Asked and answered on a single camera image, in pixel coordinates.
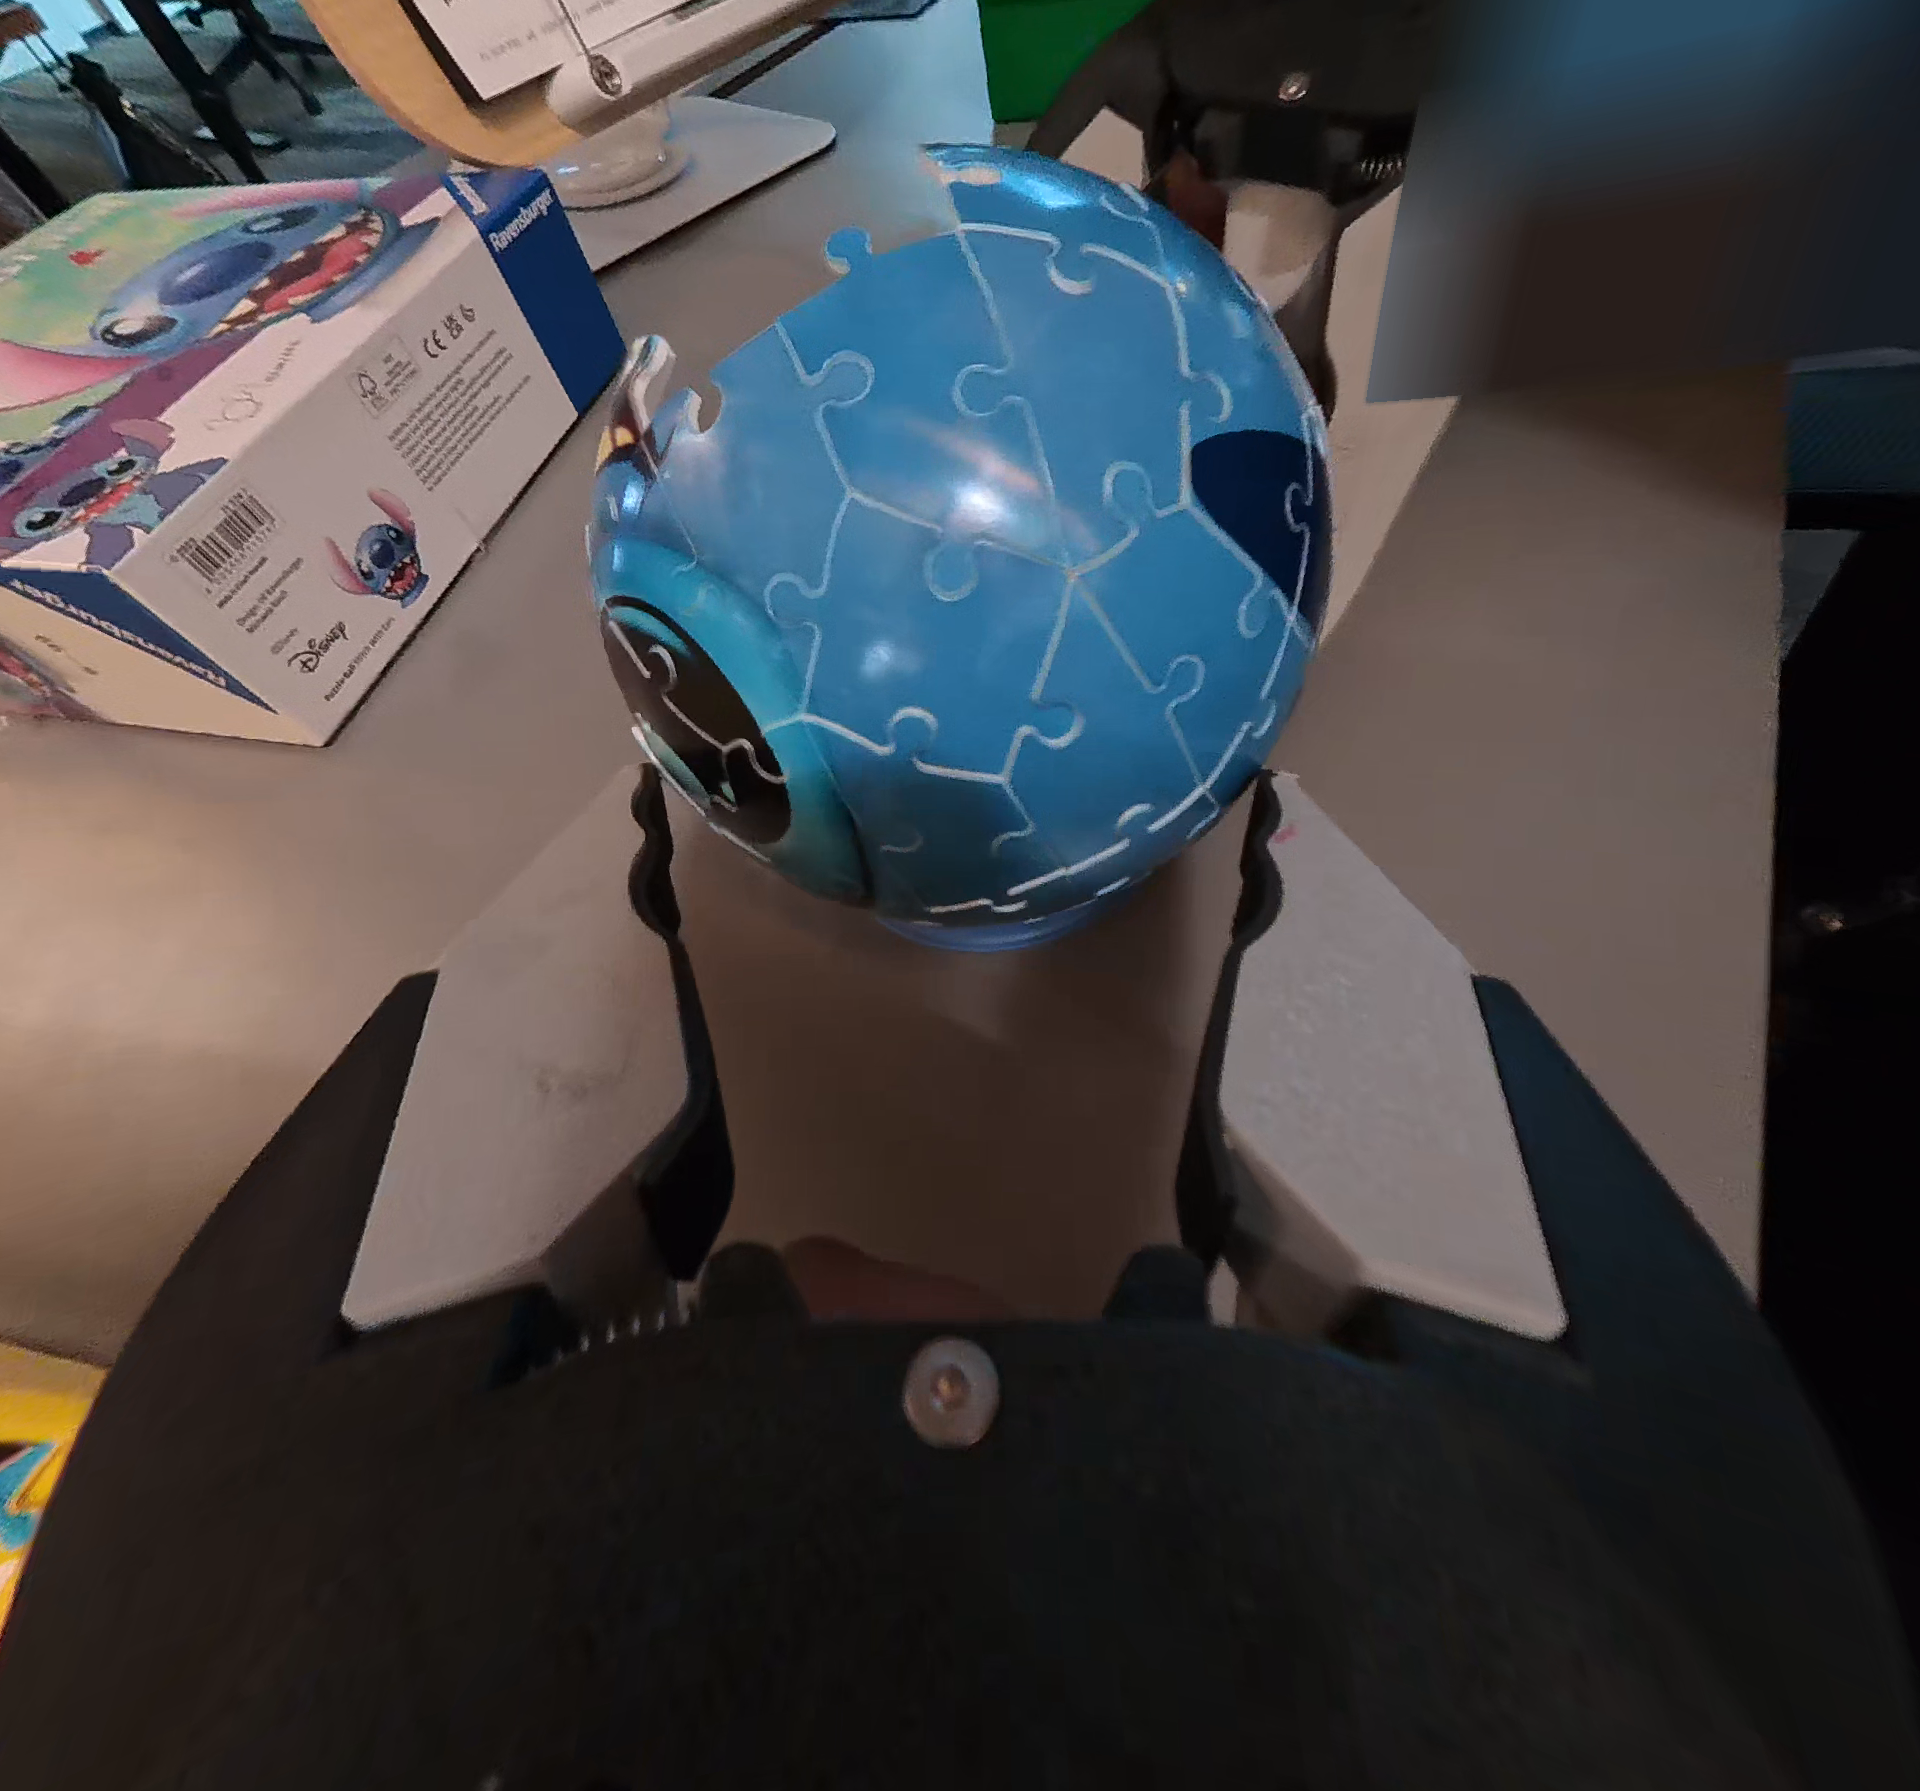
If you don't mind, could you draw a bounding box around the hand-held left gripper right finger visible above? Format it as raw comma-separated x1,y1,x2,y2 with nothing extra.
1174,767,1571,1337

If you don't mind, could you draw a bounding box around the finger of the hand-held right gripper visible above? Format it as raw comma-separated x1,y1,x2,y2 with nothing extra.
1275,178,1413,425

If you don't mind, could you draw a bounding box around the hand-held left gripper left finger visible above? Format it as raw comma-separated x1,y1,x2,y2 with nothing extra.
341,766,735,1328

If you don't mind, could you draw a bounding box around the blue puzzle ball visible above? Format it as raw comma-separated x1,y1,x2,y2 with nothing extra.
586,145,1336,922

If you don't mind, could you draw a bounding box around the white blue puzzle box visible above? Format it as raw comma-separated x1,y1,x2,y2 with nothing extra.
0,163,628,748

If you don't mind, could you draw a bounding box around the white stand base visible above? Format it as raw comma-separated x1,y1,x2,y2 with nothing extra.
546,52,836,279

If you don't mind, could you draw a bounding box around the yellow plastic bin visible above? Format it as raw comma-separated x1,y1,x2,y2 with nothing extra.
0,1341,106,1650

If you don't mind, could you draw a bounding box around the instruction sheet on stand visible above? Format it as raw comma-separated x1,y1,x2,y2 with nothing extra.
217,0,924,173

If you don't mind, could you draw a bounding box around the black office chair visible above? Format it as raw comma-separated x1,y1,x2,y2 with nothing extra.
128,0,329,166

